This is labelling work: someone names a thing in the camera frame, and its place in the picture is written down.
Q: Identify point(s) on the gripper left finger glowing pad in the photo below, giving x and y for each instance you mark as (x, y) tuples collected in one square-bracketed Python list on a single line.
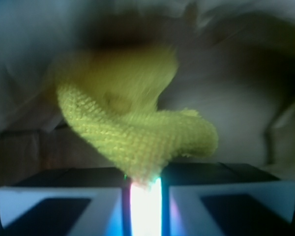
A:
[(67, 202)]

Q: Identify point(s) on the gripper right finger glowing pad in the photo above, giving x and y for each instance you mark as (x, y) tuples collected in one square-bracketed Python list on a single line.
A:
[(225, 200)]

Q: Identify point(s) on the yellow cloth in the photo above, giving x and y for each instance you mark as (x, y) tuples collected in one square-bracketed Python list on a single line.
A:
[(109, 99)]

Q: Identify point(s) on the brown paper bag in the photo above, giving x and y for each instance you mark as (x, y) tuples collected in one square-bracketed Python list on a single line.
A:
[(237, 67)]

